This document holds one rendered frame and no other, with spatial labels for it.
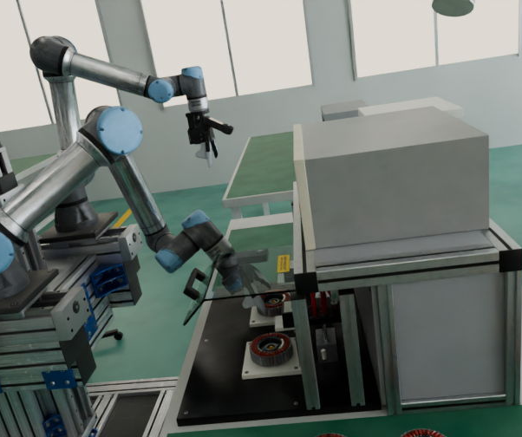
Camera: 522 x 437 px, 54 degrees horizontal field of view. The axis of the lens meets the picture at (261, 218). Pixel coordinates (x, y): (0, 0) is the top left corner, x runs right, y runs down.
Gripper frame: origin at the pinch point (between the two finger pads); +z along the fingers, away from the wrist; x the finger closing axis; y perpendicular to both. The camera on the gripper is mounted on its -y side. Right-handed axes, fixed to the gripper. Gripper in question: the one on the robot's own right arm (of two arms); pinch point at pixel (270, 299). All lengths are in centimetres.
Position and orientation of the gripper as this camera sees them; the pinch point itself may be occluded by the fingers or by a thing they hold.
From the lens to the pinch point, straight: 157.8
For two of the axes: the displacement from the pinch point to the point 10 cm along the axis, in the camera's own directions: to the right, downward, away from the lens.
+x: -1.4, 3.5, -9.3
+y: -7.7, 5.5, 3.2
